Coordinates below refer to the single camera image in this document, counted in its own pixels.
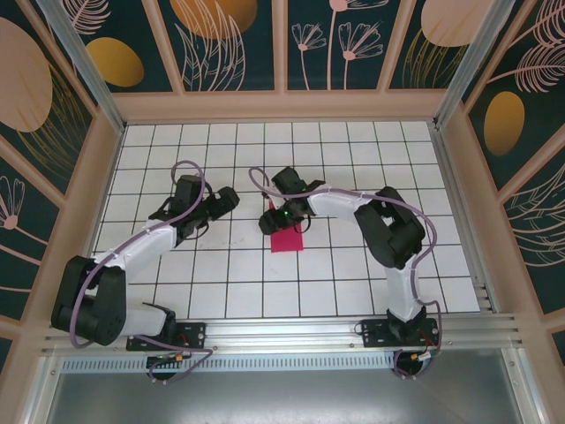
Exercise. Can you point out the pink paper sheet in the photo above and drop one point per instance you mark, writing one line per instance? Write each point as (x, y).
(287, 240)

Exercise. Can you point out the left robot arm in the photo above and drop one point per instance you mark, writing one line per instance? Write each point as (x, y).
(101, 305)

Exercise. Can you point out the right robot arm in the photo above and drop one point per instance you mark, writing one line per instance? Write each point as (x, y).
(388, 229)

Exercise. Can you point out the grey metal sheet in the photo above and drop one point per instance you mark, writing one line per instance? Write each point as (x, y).
(282, 397)

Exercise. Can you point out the aluminium mounting rail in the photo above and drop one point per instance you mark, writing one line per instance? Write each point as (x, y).
(287, 331)

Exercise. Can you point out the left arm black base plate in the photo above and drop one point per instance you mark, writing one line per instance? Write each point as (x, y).
(194, 335)

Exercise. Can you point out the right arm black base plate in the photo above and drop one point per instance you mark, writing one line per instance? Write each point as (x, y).
(375, 333)

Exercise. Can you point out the aluminium frame post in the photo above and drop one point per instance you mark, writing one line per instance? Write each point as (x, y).
(476, 62)
(90, 79)

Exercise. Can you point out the aluminium side rail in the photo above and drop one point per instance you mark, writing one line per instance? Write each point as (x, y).
(461, 212)

